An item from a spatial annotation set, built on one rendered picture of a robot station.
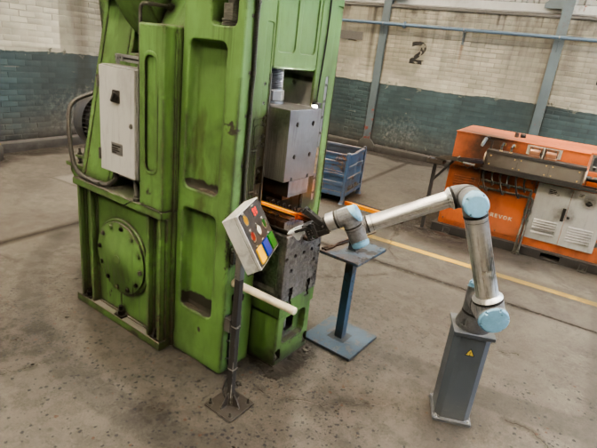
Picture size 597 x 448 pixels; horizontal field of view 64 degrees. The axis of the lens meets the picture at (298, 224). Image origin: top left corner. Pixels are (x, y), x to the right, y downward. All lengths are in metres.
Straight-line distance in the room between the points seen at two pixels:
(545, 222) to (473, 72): 4.75
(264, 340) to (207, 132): 1.35
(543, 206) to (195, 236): 4.18
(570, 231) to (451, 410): 3.43
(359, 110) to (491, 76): 2.76
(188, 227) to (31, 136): 5.88
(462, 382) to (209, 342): 1.50
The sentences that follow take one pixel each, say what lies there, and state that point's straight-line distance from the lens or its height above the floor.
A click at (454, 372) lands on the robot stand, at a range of 2.93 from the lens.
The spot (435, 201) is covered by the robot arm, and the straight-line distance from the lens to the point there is 2.47.
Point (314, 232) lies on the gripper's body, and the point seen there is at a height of 1.10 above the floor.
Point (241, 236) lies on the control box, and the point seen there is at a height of 1.11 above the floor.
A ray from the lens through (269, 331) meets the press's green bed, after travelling 3.10.
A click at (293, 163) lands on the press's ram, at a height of 1.33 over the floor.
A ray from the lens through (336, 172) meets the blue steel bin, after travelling 6.56.
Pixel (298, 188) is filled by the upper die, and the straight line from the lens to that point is 2.82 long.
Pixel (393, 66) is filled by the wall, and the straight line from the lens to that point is 10.58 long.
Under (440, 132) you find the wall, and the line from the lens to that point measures 10.29.
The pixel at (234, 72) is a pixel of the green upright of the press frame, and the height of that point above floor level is 1.79.
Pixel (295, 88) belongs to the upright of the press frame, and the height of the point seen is 1.71.
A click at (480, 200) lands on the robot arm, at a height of 1.38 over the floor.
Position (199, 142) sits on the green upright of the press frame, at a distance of 2.79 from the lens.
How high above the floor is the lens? 1.93
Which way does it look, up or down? 20 degrees down
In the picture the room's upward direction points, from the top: 7 degrees clockwise
